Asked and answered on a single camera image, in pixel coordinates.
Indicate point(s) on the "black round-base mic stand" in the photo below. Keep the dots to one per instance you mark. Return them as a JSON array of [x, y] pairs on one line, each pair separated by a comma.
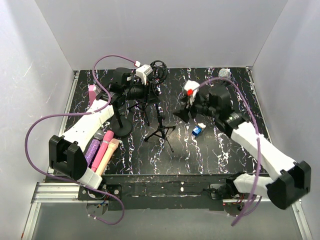
[[121, 127]]

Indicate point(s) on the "aluminium rail frame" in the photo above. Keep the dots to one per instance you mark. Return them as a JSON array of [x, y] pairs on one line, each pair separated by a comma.
[[147, 175]]

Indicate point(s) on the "small silver-head microphone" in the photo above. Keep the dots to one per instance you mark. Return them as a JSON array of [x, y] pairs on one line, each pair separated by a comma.
[[225, 73]]

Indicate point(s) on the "purple glitter microphone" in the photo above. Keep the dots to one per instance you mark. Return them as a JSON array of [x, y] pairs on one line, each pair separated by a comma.
[[94, 146]]

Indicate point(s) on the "blue and white connector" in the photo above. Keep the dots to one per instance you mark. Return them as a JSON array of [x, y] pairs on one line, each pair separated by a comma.
[[198, 129]]

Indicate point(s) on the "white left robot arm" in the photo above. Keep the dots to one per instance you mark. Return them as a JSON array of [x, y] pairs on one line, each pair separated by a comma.
[[66, 152]]

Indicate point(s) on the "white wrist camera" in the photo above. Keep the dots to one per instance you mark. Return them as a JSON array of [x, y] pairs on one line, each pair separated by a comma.
[[143, 72], [191, 89]]

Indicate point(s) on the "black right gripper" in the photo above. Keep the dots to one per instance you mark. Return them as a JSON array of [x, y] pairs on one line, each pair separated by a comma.
[[183, 114]]

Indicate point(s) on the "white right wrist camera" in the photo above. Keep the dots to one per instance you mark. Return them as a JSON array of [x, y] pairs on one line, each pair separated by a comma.
[[191, 89]]

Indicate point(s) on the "peach toy microphone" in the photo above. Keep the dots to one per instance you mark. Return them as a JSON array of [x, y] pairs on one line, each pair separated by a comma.
[[112, 146]]

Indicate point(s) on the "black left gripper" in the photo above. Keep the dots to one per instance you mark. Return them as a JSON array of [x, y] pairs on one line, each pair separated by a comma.
[[151, 97]]

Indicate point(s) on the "pink toy microphone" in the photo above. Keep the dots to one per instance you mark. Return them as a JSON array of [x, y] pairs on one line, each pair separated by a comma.
[[102, 150]]

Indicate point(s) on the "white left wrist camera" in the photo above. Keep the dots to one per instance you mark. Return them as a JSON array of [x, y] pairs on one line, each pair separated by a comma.
[[143, 72]]

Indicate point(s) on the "pink box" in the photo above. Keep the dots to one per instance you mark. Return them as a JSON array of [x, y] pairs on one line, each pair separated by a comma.
[[93, 91]]

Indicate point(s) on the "black tripod mic stand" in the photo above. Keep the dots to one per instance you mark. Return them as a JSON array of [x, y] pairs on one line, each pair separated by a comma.
[[142, 107]]

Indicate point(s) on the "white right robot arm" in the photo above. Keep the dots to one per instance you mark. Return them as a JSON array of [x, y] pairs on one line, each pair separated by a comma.
[[287, 180]]

